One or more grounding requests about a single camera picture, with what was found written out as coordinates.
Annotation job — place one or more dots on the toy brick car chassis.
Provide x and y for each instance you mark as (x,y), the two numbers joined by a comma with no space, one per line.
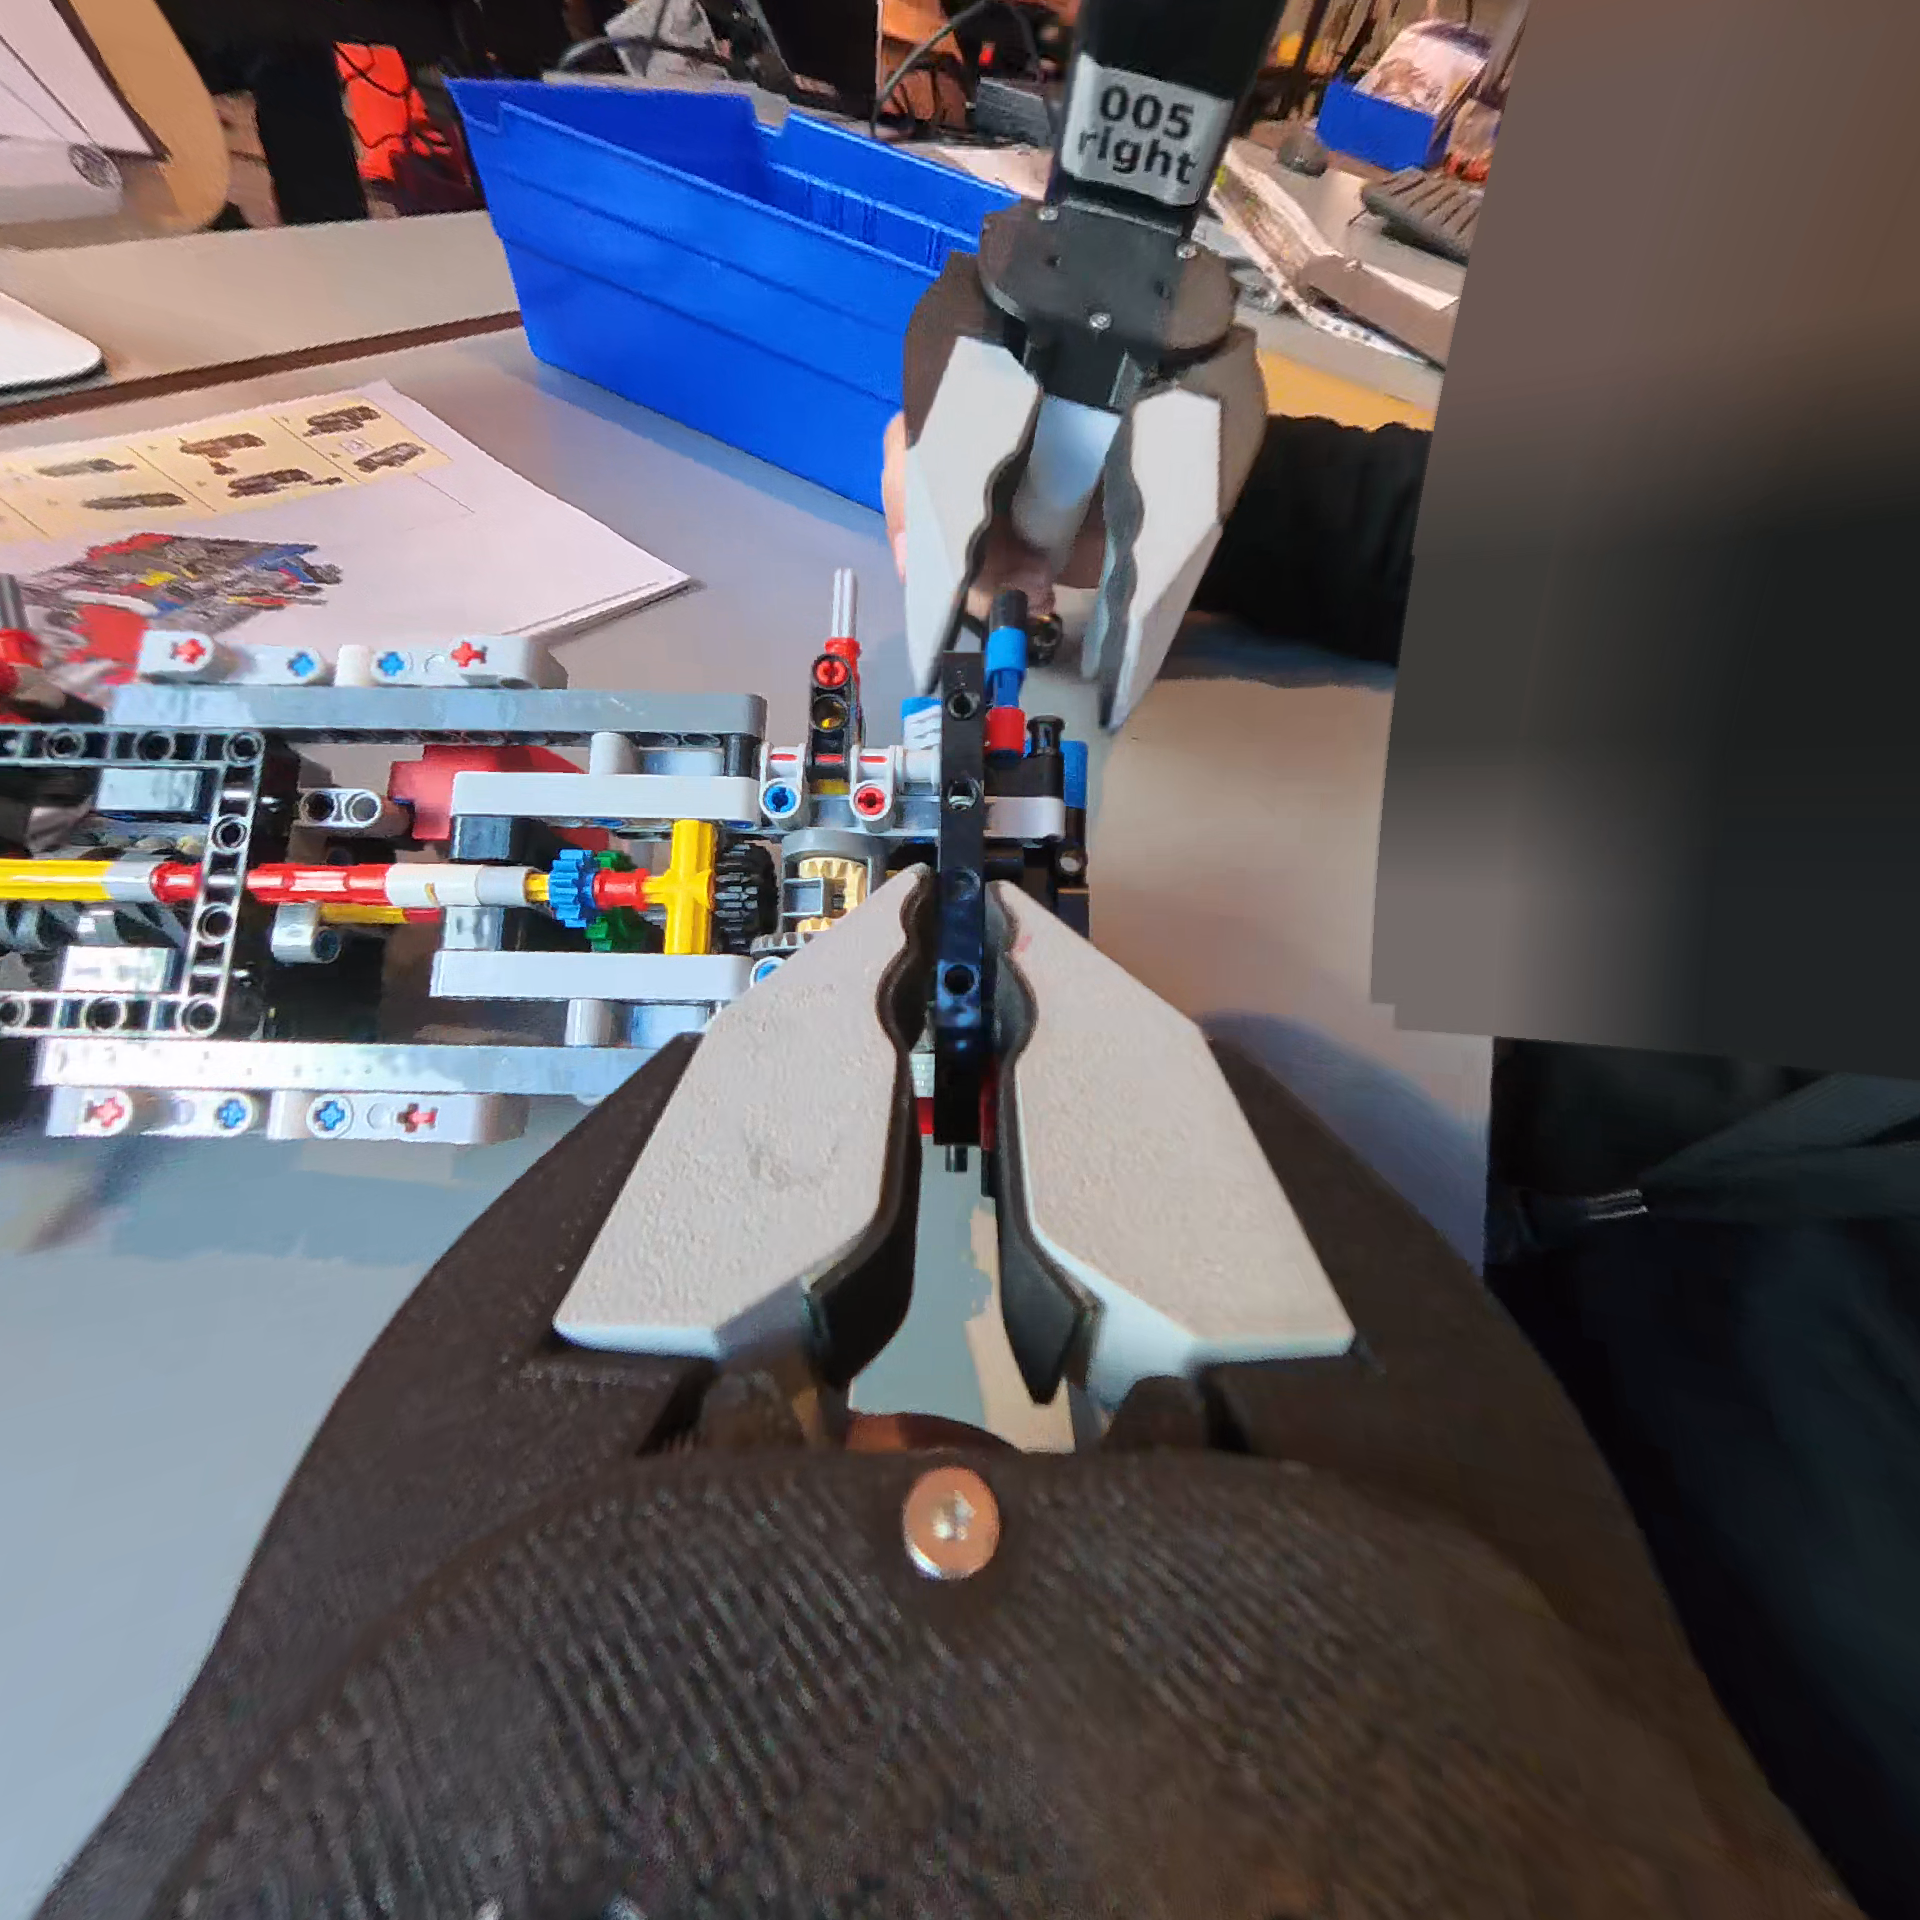
(599,781)

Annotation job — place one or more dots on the orange fabric item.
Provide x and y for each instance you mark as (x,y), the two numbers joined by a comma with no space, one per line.
(375,136)

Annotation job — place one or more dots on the printed instruction sheet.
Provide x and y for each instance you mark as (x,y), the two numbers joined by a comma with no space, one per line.
(62,74)

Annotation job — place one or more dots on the toy building instruction booklet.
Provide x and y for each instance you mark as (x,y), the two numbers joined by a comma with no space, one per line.
(495,526)

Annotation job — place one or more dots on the blue plastic bin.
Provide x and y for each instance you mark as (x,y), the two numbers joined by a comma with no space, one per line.
(673,255)

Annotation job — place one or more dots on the wooden document stand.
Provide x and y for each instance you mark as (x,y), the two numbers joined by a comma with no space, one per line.
(195,90)

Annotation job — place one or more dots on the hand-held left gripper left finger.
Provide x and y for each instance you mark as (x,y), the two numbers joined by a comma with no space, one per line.
(751,1170)

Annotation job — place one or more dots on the person's right hand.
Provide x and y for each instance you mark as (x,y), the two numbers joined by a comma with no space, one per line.
(1049,570)

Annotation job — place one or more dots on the small blue bin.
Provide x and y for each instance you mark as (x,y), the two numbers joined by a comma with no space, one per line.
(1379,127)

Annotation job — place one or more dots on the black keyboard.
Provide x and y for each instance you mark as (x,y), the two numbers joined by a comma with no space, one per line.
(1427,210)

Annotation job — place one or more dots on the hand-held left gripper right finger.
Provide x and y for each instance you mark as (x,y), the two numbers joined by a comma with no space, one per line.
(1170,1185)

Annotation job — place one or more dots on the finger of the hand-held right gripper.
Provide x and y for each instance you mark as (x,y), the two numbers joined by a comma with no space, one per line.
(955,480)
(1177,508)

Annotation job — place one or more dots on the printed paper sheet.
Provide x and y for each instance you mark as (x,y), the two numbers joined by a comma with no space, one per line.
(1350,299)

